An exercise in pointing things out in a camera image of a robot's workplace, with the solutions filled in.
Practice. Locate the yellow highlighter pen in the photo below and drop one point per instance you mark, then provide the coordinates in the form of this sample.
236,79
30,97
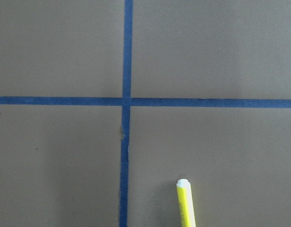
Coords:
185,200

